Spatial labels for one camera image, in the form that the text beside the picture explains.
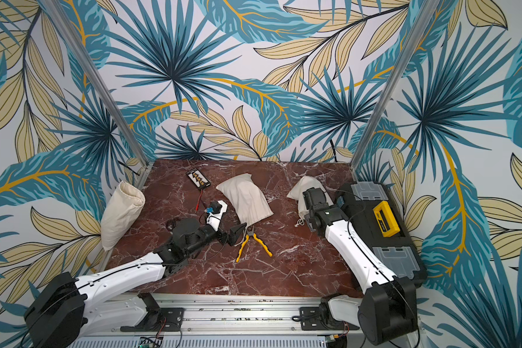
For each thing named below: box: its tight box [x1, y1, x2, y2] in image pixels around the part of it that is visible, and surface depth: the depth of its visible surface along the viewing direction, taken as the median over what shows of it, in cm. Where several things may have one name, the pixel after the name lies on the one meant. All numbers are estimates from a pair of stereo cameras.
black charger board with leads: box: [185, 167, 211, 212], surface depth 112 cm
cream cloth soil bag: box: [215, 173, 275, 225], surface depth 100 cm
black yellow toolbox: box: [337, 181, 428, 286], surface depth 78 cm
